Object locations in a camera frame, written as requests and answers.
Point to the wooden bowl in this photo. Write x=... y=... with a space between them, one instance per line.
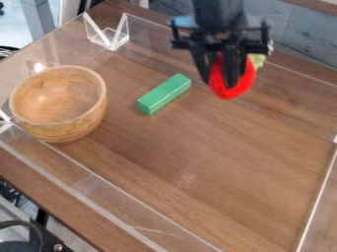
x=59 y=104

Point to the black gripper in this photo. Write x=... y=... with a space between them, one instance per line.
x=246 y=37

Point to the black table clamp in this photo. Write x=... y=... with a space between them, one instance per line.
x=53 y=243

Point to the green rectangular block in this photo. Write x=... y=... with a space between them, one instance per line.
x=158 y=97

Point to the clear acrylic corner bracket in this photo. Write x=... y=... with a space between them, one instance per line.
x=109 y=38

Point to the red fruit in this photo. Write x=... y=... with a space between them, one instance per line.
x=254 y=63

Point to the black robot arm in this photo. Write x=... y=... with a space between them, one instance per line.
x=217 y=14

